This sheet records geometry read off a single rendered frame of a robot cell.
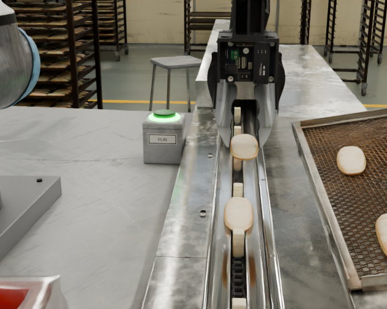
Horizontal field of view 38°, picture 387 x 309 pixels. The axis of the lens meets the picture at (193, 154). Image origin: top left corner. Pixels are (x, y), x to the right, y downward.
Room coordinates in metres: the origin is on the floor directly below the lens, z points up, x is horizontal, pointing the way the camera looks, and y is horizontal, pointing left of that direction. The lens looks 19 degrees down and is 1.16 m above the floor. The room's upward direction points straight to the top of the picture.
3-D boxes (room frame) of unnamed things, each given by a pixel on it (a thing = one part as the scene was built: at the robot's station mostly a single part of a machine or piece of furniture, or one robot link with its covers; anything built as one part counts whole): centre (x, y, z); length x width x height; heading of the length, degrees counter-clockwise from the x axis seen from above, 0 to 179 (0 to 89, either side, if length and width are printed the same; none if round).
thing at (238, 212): (0.66, -0.06, 0.86); 0.10 x 0.04 x 0.01; 176
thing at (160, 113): (0.97, 0.05, 0.90); 0.04 x 0.04 x 0.02
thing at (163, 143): (0.97, 0.05, 0.84); 0.08 x 0.08 x 0.11; 86
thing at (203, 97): (1.79, -0.14, 0.89); 1.25 x 0.18 x 0.09; 176
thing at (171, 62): (4.14, 0.11, 0.23); 0.36 x 0.36 x 0.46; 26
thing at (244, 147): (0.72, -0.07, 0.93); 0.10 x 0.04 x 0.01; 176
